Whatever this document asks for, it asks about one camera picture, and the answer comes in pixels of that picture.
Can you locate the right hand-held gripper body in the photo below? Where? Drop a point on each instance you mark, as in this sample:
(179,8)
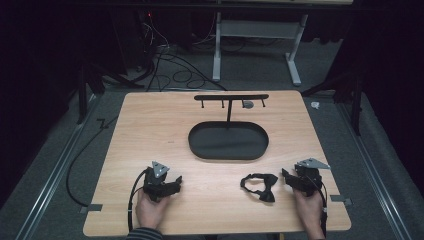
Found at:
(310,176)

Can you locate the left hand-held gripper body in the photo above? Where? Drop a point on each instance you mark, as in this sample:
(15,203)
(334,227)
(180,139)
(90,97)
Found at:
(156,181)

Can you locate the black bow tie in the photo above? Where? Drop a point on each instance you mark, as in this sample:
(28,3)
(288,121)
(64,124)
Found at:
(263,188)

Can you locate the black hook stand with tray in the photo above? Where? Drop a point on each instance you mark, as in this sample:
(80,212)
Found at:
(228,141)

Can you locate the person's right hand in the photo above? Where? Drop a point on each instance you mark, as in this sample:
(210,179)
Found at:
(309,211)

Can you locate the person's left hand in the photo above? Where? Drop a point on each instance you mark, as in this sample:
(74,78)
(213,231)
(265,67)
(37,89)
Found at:
(150,210)

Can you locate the grey tape piece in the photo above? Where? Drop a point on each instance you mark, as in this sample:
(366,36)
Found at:
(90,208)
(340,199)

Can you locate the small white crumpled scrap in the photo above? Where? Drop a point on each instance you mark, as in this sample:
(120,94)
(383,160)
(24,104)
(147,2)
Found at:
(315,105)

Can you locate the grey round disc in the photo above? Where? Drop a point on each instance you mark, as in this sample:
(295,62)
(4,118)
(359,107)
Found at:
(247,104)

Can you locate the black metal stand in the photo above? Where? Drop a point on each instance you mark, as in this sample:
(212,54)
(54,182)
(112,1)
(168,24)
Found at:
(87,83)
(353,96)

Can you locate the metal floor rail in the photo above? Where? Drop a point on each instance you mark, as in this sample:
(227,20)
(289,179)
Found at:
(53,173)
(376,173)

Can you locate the white metal desk frame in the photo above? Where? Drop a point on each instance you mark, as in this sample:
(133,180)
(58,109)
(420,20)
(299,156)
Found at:
(256,30)

